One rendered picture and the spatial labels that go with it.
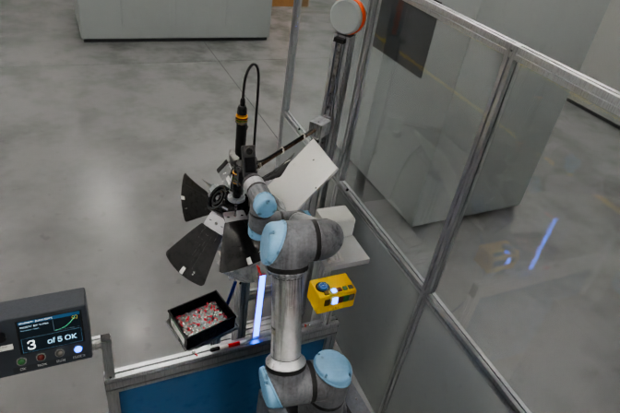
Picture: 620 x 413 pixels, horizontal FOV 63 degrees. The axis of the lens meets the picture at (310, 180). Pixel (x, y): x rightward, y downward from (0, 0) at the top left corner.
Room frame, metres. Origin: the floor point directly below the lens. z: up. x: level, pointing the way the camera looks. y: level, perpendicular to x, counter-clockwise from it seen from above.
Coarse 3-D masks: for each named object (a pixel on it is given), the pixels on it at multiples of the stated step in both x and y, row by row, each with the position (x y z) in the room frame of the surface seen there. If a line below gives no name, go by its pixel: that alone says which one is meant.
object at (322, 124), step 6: (324, 114) 2.22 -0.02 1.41; (312, 120) 2.15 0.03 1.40; (318, 120) 2.16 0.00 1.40; (324, 120) 2.17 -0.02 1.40; (330, 120) 2.19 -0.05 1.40; (312, 126) 2.13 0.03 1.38; (318, 126) 2.12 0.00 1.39; (324, 126) 2.13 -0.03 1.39; (318, 132) 2.11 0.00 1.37; (324, 132) 2.14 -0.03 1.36; (318, 138) 2.11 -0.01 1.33
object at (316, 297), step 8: (312, 280) 1.44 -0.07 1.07; (320, 280) 1.44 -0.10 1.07; (328, 280) 1.45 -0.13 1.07; (336, 280) 1.46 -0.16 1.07; (344, 280) 1.47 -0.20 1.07; (312, 288) 1.41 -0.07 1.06; (328, 288) 1.41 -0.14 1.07; (336, 288) 1.42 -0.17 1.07; (312, 296) 1.40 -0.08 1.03; (320, 296) 1.36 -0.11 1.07; (328, 296) 1.37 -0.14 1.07; (336, 296) 1.38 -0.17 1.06; (312, 304) 1.39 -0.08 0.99; (320, 304) 1.35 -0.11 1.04; (336, 304) 1.39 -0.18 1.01; (344, 304) 1.41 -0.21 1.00; (352, 304) 1.43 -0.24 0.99; (320, 312) 1.36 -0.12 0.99
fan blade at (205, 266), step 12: (204, 228) 1.62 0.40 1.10; (180, 240) 1.60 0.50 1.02; (192, 240) 1.59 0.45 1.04; (204, 240) 1.59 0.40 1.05; (216, 240) 1.60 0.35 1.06; (168, 252) 1.59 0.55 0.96; (180, 252) 1.57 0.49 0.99; (192, 252) 1.56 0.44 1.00; (204, 252) 1.56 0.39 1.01; (216, 252) 1.57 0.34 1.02; (180, 264) 1.54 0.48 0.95; (192, 264) 1.53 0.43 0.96; (204, 264) 1.53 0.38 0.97; (204, 276) 1.50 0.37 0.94
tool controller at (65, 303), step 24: (0, 312) 0.93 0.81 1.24; (24, 312) 0.94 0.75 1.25; (48, 312) 0.95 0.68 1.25; (72, 312) 0.97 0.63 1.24; (0, 336) 0.87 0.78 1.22; (24, 336) 0.90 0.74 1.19; (48, 336) 0.93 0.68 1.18; (72, 336) 0.95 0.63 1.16; (0, 360) 0.86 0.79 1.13; (48, 360) 0.90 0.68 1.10; (72, 360) 0.93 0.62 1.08
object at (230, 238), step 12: (228, 228) 1.54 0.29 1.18; (240, 228) 1.54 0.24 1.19; (228, 240) 1.48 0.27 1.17; (240, 240) 1.48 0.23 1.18; (252, 240) 1.49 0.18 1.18; (228, 252) 1.43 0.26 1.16; (240, 252) 1.43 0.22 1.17; (252, 252) 1.43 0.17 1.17; (228, 264) 1.38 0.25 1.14; (240, 264) 1.38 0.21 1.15; (252, 264) 1.38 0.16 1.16
